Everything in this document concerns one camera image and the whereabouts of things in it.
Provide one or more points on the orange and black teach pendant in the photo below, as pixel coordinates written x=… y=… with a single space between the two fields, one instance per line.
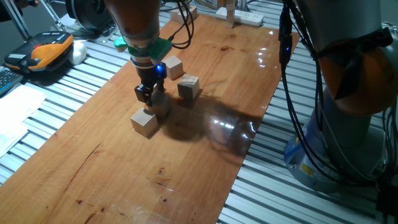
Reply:
x=43 y=49

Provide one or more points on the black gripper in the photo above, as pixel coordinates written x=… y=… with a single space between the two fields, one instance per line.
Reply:
x=146 y=76

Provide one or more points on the white power strip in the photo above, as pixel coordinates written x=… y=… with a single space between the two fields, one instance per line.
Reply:
x=239 y=17

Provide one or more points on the white rounded object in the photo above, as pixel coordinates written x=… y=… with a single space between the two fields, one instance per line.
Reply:
x=77 y=53

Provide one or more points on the green camera mount flange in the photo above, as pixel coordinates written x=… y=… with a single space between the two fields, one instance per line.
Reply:
x=155 y=49

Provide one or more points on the silver metal rod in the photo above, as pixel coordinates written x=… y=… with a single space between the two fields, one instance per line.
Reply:
x=53 y=14

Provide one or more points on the cardboard box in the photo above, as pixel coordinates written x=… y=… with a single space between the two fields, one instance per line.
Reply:
x=211 y=3

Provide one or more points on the black round device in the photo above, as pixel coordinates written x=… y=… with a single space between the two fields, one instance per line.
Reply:
x=90 y=14

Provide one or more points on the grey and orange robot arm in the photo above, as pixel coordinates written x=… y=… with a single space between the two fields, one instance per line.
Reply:
x=342 y=31

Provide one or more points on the grey aluminium frame strut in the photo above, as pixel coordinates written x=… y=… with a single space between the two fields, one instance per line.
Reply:
x=15 y=18

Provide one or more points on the wide wooden block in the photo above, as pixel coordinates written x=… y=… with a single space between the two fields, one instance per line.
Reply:
x=183 y=14

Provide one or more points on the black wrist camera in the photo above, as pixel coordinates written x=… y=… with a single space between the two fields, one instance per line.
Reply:
x=160 y=70

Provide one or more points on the varnished wooden board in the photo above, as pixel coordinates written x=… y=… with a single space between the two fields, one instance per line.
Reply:
x=124 y=171

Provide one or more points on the black keyboard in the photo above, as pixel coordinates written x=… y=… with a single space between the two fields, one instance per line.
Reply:
x=7 y=79

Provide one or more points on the light wooden cube block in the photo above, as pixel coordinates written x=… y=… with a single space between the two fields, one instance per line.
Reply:
x=160 y=105
x=188 y=87
x=143 y=123
x=173 y=67

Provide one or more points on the white paper sheets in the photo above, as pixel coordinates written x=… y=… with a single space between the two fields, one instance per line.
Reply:
x=15 y=115

